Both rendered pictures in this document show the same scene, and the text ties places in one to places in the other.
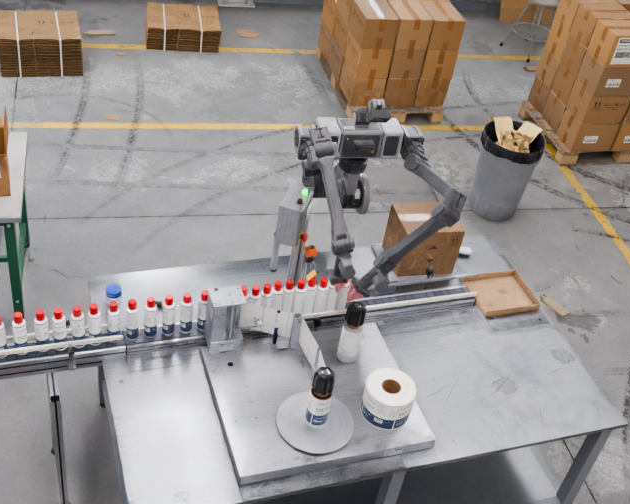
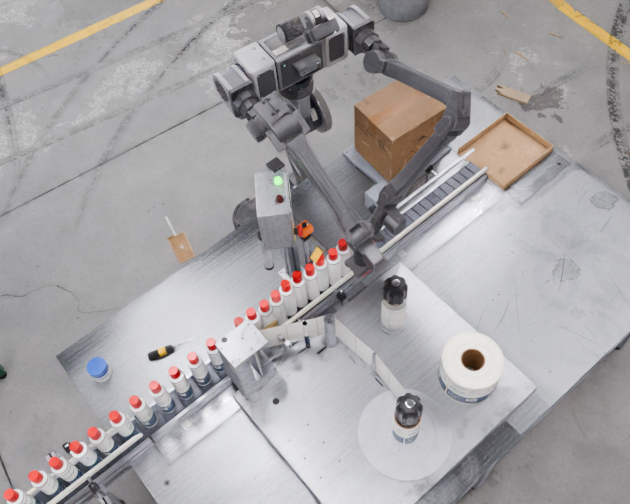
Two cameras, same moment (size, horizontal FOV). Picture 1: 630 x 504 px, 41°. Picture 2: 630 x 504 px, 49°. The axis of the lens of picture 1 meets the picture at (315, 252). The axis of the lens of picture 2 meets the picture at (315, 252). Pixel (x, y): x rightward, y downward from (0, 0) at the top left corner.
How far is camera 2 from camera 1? 1.61 m
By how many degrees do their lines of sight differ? 20
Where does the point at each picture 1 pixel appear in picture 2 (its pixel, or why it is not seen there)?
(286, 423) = (376, 452)
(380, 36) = not seen: outside the picture
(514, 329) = (540, 190)
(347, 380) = (409, 356)
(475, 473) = not seen: hidden behind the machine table
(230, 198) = (141, 118)
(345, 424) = (437, 419)
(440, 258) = not seen: hidden behind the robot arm
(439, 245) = (427, 132)
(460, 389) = (525, 299)
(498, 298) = (505, 157)
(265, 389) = (330, 416)
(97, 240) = (30, 236)
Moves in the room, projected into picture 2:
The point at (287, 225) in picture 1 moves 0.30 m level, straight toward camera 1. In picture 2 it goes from (275, 231) to (305, 314)
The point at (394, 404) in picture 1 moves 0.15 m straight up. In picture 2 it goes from (488, 383) to (496, 365)
